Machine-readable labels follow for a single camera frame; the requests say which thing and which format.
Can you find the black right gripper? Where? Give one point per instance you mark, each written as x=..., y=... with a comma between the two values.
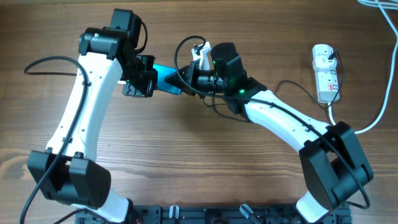
x=188, y=85

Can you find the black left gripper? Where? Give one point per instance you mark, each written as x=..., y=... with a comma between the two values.
x=146, y=89

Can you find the Galaxy S25 smartphone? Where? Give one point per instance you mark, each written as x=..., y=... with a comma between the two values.
x=163, y=72

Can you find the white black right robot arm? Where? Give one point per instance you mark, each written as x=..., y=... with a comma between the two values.
x=333, y=162

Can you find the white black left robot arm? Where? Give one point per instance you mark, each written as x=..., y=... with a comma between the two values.
x=66, y=171

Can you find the white charger plug adapter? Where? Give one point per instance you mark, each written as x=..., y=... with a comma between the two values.
x=322, y=63

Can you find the white power strip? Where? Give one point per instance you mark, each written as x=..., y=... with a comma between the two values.
x=326, y=82

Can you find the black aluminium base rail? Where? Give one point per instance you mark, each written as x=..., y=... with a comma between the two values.
x=269, y=214

